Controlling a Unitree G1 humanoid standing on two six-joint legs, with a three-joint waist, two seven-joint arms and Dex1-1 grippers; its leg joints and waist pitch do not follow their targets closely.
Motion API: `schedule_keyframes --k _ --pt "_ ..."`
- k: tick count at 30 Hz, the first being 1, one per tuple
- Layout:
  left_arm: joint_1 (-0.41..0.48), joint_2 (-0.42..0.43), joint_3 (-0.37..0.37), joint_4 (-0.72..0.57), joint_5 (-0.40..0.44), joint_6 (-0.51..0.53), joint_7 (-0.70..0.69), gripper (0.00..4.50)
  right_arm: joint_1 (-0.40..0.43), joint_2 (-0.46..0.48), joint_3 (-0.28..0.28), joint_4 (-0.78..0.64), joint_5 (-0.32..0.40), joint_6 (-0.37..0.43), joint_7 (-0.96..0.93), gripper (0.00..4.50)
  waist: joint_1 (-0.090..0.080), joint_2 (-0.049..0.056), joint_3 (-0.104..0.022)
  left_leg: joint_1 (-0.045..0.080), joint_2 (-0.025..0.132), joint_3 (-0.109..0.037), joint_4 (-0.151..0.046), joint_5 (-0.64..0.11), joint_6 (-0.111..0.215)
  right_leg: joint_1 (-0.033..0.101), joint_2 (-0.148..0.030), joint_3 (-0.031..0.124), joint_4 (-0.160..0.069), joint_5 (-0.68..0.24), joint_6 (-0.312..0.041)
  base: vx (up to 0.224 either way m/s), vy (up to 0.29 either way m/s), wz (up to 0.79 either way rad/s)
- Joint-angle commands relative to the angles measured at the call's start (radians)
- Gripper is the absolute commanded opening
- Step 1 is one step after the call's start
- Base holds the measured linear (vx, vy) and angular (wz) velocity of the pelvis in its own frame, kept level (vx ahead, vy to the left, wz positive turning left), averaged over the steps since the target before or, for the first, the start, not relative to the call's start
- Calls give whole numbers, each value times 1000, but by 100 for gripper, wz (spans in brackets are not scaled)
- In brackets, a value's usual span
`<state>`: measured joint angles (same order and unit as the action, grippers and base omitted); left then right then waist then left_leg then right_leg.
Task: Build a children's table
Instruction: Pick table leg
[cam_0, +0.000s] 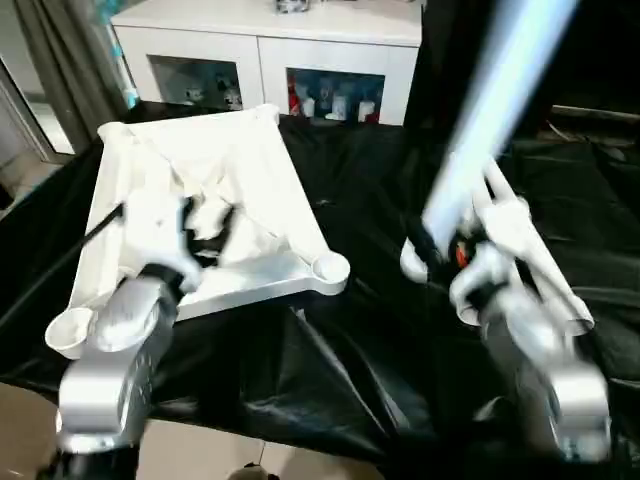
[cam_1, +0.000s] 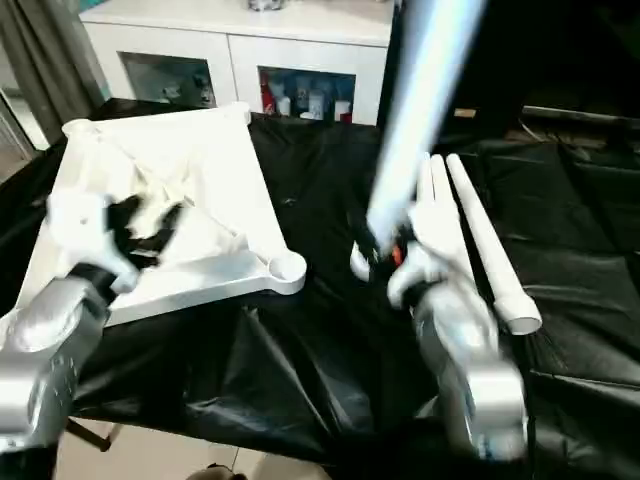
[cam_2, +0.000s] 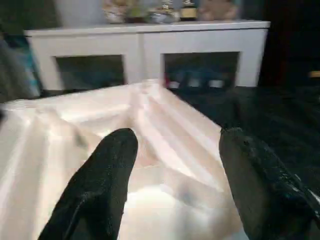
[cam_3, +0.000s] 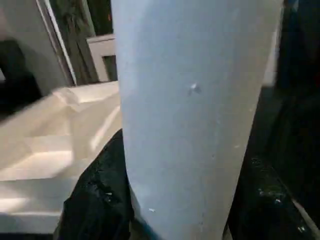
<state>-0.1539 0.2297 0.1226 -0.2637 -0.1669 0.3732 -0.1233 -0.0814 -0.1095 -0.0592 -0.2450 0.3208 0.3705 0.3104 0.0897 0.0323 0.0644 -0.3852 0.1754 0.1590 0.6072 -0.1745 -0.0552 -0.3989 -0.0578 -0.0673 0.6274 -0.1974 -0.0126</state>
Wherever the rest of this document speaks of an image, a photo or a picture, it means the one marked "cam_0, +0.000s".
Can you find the white plastic table top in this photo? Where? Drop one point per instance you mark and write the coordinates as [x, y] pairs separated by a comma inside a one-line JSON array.
[[150, 150]]

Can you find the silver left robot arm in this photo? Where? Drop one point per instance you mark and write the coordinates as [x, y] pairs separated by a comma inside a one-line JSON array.
[[110, 375]]

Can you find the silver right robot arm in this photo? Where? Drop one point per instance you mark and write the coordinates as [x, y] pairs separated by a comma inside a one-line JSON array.
[[550, 360]]

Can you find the black mat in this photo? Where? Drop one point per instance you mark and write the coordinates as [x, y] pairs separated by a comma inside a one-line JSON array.
[[325, 350]]

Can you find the white glass-door cabinet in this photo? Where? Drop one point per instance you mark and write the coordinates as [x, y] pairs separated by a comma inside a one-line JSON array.
[[260, 55]]

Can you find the black cabinet gold label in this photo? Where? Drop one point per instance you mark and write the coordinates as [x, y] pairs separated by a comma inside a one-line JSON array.
[[435, 65]]

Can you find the grey curtain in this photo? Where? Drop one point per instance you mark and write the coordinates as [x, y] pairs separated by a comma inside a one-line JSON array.
[[65, 65]]

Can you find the dark robot body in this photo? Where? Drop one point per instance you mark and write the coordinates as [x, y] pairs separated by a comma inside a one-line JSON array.
[[252, 472]]

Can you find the dark grey bundle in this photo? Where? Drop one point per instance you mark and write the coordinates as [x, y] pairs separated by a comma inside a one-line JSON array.
[[292, 6]]

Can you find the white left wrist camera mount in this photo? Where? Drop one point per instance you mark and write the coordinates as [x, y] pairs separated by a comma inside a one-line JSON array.
[[150, 225]]

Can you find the grey door frame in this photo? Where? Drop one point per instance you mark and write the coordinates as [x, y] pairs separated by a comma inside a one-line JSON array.
[[25, 125]]

